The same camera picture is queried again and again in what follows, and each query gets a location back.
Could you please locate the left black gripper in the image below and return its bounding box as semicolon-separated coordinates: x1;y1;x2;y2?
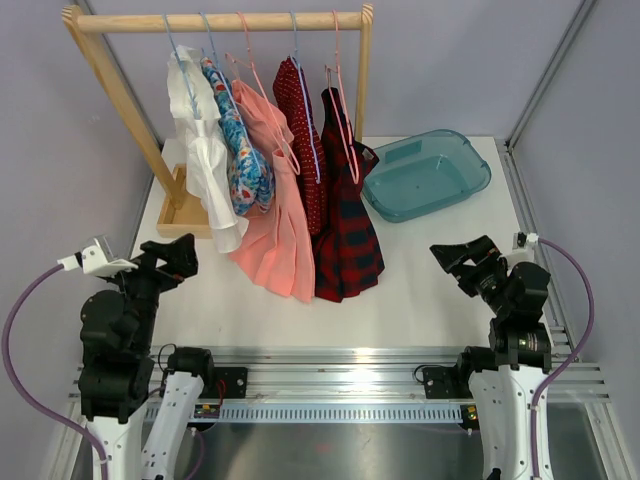
104;232;198;351

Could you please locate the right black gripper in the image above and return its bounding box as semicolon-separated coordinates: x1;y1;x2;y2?
431;235;513;317

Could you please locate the pink pleated skirt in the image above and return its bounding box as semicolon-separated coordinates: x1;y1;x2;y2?
229;80;315;303

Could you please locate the blue floral garment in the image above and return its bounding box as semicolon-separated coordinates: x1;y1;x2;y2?
200;56;275;216

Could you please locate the white garment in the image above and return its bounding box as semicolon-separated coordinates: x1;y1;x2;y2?
172;46;249;253

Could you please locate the red polka dot garment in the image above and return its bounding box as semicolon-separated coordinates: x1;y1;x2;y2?
272;56;328;237

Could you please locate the pink hanger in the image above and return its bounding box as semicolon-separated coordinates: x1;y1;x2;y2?
325;10;360;185
225;11;300;175

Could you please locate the light blue hanger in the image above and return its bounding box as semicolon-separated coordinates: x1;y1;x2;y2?
289;10;322;185
162;14;203;120
200;13;272;185

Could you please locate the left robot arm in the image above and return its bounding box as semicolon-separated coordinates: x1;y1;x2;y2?
78;234;227;479

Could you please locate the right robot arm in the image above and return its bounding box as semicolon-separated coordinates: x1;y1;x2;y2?
414;234;553;479

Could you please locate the red plaid skirt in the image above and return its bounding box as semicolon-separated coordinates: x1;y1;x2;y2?
312;89;385;303

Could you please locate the wooden clothes rack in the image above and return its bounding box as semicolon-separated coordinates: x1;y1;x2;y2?
61;3;374;239

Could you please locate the teal plastic bin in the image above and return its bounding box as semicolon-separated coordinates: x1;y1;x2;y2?
362;129;492;223

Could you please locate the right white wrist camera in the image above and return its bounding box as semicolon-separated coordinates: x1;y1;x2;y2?
502;232;539;269

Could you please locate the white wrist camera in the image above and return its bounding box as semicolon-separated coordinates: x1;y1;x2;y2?
57;236;138;278
502;232;539;269

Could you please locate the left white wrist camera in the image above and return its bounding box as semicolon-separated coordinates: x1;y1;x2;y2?
57;236;138;278

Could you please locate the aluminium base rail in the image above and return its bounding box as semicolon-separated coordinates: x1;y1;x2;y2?
67;344;614;405

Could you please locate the white slotted cable duct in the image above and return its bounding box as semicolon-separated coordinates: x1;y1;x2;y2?
188;403;462;424

